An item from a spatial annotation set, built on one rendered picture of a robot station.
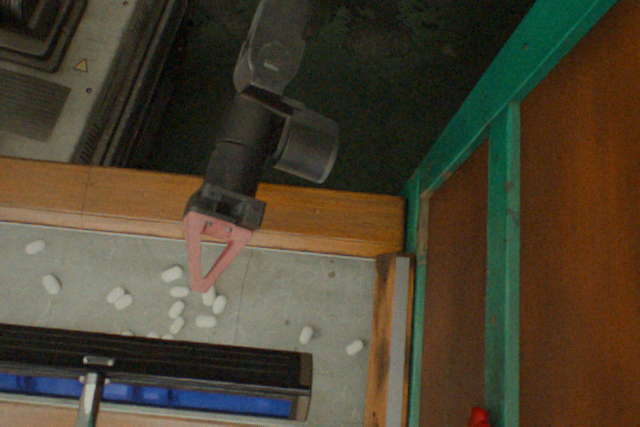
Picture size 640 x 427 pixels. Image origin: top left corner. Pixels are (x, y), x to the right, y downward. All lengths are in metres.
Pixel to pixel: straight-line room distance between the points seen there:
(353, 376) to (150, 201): 0.48
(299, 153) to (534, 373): 0.31
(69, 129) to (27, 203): 0.39
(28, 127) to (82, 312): 0.58
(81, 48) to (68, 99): 0.14
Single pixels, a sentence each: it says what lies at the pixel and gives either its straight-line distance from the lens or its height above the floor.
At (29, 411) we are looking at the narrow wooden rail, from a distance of 1.12.
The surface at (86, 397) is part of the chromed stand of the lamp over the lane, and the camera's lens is 0.71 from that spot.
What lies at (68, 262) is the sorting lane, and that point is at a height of 0.74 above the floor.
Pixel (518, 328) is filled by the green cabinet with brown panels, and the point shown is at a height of 1.27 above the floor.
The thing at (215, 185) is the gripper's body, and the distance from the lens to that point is 0.56.
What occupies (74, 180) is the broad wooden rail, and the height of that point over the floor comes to 0.77.
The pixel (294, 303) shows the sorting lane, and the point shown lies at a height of 0.74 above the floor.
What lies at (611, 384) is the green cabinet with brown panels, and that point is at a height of 1.42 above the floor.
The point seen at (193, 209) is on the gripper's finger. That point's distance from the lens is 0.59.
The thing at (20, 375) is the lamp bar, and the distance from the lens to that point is 0.76.
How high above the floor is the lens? 1.79
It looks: 75 degrees down
